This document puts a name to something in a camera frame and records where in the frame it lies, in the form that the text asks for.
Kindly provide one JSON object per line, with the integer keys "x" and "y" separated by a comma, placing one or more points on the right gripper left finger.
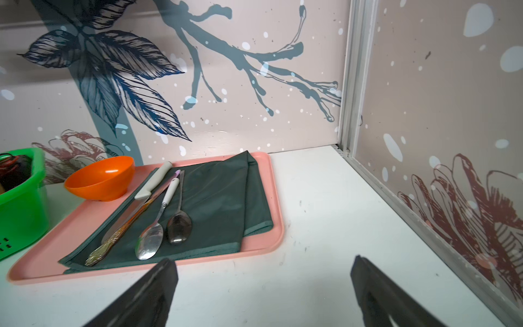
{"x": 146, "y": 303}

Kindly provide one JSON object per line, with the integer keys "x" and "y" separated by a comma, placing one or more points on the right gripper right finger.
{"x": 382, "y": 302}

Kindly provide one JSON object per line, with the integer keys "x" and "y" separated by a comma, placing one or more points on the green plastic basket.
{"x": 24, "y": 209}

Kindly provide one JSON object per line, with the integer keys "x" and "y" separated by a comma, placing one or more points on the small black multimeter front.
{"x": 15, "y": 170}

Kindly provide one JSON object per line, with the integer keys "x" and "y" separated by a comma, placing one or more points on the dark metal spoon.
{"x": 179, "y": 226}

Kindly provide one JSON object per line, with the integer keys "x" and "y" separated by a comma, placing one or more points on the pink plastic tray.
{"x": 41, "y": 263}

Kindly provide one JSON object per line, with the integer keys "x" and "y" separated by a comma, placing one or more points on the orange plastic bowl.
{"x": 105, "y": 181}

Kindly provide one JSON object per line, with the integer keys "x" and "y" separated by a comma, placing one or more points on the white handled spoon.
{"x": 151, "y": 238}

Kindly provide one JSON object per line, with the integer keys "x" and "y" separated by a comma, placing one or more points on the multicolour handled knife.
{"x": 102, "y": 251}

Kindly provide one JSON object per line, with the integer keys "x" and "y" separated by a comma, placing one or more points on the white handled knife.
{"x": 140, "y": 198}

